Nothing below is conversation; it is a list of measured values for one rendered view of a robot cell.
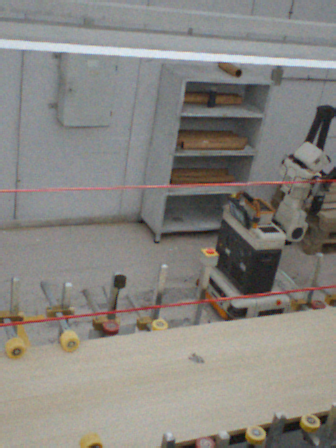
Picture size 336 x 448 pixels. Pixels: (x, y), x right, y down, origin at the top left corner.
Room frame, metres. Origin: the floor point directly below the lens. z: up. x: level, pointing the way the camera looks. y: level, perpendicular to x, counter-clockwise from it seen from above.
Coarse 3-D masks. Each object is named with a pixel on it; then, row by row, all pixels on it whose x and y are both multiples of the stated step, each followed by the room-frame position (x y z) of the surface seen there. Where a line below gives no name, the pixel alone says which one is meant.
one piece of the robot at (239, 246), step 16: (240, 192) 4.50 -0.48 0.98; (224, 208) 4.61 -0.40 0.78; (256, 208) 4.29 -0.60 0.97; (224, 224) 4.57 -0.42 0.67; (240, 224) 4.39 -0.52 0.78; (256, 224) 4.27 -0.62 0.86; (272, 224) 4.41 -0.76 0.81; (224, 240) 4.53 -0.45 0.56; (240, 240) 4.35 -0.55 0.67; (256, 240) 4.18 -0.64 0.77; (272, 240) 4.22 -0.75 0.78; (224, 256) 4.49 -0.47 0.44; (240, 256) 4.31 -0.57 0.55; (256, 256) 4.17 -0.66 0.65; (272, 256) 4.24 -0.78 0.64; (224, 272) 4.44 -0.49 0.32; (240, 272) 4.27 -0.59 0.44; (256, 272) 4.19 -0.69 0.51; (272, 272) 4.25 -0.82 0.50; (240, 288) 4.22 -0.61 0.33; (256, 288) 4.20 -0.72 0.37
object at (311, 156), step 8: (304, 144) 4.68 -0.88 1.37; (296, 152) 4.65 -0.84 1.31; (304, 152) 4.61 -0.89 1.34; (312, 152) 4.57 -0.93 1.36; (320, 152) 4.54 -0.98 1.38; (304, 160) 4.54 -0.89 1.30; (312, 160) 4.51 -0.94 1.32; (320, 160) 4.54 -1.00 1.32; (328, 160) 4.59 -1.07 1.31; (312, 168) 4.52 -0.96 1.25; (320, 168) 4.56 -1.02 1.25
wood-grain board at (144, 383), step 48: (144, 336) 2.64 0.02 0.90; (192, 336) 2.71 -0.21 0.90; (240, 336) 2.78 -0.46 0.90; (288, 336) 2.86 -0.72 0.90; (0, 384) 2.13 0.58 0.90; (48, 384) 2.18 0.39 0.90; (96, 384) 2.23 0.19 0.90; (144, 384) 2.29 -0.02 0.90; (192, 384) 2.34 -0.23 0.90; (240, 384) 2.40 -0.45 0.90; (288, 384) 2.46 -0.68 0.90; (0, 432) 1.87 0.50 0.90; (48, 432) 1.91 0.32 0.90; (96, 432) 1.95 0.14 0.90; (144, 432) 2.00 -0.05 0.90; (192, 432) 2.04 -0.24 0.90; (240, 432) 2.12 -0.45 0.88
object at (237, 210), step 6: (228, 198) 4.45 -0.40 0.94; (234, 198) 4.53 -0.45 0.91; (240, 198) 4.56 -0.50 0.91; (228, 204) 4.48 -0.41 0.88; (234, 204) 4.37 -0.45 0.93; (240, 204) 4.35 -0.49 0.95; (234, 210) 4.41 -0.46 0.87; (240, 210) 4.30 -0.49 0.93; (246, 210) 4.26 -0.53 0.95; (234, 216) 4.45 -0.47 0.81; (240, 216) 4.33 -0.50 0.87; (246, 216) 4.27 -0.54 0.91; (252, 216) 4.27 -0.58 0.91; (240, 222) 4.37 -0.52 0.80; (246, 222) 4.27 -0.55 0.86; (246, 228) 4.29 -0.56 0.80
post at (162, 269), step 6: (162, 264) 2.90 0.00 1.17; (162, 270) 2.88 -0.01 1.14; (162, 276) 2.89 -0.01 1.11; (156, 282) 2.90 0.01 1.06; (162, 282) 2.89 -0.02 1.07; (156, 288) 2.90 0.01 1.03; (162, 288) 2.89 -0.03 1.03; (156, 294) 2.89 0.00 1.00; (162, 294) 2.90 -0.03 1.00; (156, 300) 2.88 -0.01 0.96; (156, 312) 2.89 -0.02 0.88; (156, 318) 2.89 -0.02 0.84
